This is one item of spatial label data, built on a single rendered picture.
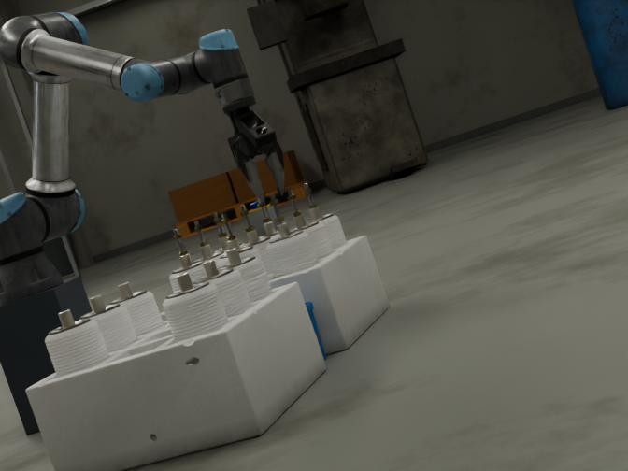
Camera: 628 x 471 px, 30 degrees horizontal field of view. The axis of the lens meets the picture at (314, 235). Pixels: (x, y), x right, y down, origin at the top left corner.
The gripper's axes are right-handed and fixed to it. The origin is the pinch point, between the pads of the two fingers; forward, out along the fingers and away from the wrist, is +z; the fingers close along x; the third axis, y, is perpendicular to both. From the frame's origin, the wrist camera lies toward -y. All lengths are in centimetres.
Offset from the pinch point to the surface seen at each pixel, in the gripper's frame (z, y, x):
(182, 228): 26, 869, -148
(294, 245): 11.7, -4.0, 0.1
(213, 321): 16, -47, 30
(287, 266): 15.5, -3.2, 2.8
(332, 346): 33.5, -8.4, 0.7
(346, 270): 21.1, 2.6, -10.9
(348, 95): -36, 595, -247
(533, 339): 35, -64, -16
